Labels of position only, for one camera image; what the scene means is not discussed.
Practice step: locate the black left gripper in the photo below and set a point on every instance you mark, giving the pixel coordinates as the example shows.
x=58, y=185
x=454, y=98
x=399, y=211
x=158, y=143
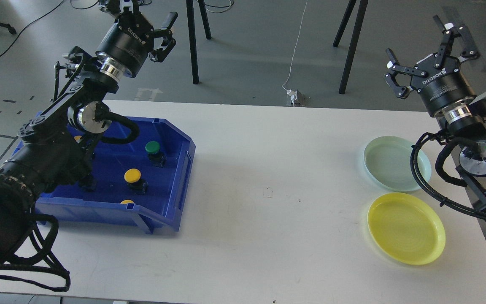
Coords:
x=132, y=39

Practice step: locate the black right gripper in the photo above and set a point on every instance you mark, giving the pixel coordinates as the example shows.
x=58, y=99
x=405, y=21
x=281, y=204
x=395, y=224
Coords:
x=445, y=84

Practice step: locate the yellow push button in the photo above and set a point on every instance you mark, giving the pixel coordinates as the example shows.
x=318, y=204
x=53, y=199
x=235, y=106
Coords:
x=135, y=182

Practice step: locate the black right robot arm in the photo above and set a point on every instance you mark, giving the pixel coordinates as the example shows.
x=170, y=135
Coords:
x=461, y=113

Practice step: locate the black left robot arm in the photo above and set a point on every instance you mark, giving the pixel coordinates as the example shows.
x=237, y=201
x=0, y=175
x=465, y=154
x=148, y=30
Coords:
x=58, y=144

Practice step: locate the light green plate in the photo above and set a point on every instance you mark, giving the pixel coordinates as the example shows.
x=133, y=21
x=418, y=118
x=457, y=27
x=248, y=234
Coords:
x=386, y=160

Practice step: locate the green push button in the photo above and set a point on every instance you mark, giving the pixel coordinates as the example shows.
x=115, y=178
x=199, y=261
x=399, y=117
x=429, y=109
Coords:
x=155, y=155

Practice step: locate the yellow plate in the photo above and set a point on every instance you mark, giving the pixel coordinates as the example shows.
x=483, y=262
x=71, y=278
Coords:
x=406, y=229

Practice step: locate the black tripod legs left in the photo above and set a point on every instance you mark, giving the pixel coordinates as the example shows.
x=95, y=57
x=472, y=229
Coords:
x=192, y=34

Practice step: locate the black tripod legs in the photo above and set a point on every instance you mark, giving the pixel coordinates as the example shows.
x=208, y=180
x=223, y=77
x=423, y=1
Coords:
x=192, y=34
x=360, y=15

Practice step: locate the black tripod legs right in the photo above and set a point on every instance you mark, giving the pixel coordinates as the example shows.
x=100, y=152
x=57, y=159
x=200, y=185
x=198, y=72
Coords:
x=360, y=15

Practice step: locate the white power adapter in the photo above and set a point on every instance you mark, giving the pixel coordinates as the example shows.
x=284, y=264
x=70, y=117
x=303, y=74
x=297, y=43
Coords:
x=296, y=98

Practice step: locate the blue plastic bin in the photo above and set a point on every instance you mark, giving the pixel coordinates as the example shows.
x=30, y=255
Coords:
x=163, y=203

